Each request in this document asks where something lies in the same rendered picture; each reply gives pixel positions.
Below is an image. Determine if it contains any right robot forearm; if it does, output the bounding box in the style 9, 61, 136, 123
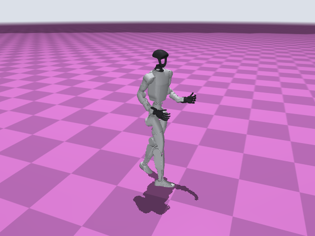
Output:
137, 93, 154, 114

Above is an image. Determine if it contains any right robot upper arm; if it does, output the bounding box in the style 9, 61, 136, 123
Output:
137, 73, 155, 98

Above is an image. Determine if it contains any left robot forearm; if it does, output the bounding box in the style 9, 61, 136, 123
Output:
169, 90, 184, 103

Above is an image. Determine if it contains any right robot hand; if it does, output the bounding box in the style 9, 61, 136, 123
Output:
151, 107, 170, 121

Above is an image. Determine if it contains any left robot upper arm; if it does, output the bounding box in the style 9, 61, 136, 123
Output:
167, 69, 173, 95

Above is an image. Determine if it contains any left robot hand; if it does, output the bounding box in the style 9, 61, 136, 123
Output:
181, 93, 196, 104

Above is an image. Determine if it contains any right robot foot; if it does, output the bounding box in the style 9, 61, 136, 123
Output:
155, 179, 175, 187

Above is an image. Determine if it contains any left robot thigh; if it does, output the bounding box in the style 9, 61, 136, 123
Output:
149, 111, 168, 146

